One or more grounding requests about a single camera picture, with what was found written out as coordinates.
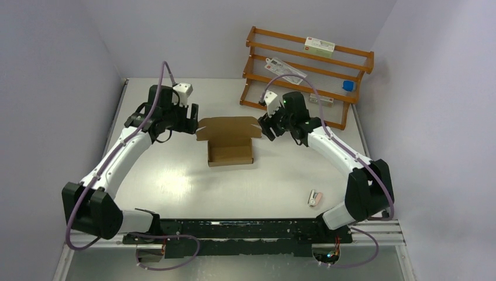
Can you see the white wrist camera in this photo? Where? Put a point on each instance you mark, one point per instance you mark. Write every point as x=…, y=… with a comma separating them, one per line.
x=181, y=93
x=272, y=102

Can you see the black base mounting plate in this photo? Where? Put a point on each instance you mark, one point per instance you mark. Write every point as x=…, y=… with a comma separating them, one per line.
x=272, y=236

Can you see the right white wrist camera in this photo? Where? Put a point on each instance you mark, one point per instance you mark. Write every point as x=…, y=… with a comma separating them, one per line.
x=272, y=102

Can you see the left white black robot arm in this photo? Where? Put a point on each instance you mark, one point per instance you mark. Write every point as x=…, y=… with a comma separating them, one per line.
x=89, y=204

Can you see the blue cap bottle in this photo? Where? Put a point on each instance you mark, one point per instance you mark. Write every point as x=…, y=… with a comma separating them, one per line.
x=349, y=85

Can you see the small pink white stapler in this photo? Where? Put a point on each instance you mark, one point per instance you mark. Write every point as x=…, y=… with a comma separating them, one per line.
x=314, y=198

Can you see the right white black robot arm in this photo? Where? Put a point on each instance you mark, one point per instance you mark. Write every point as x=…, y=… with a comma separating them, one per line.
x=368, y=189

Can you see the orange wooden shelf rack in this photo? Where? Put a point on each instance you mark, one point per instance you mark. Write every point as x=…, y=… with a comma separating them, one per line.
x=326, y=75

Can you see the brown cardboard box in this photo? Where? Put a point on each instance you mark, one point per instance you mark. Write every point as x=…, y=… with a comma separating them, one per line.
x=229, y=139

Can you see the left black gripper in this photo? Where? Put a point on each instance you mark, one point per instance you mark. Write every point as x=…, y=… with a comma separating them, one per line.
x=187, y=125

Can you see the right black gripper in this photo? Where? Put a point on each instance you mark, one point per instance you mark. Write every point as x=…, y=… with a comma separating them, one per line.
x=265, y=122

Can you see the white green box top shelf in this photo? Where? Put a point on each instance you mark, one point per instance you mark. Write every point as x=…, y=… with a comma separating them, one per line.
x=319, y=47

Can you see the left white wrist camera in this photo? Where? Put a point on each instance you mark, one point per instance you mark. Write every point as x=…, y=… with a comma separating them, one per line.
x=181, y=93

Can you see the clear plastic packet with label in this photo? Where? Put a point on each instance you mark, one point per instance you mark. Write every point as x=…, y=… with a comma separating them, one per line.
x=279, y=67

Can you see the small white box lower shelf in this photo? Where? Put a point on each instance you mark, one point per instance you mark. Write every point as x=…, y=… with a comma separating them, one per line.
x=325, y=101

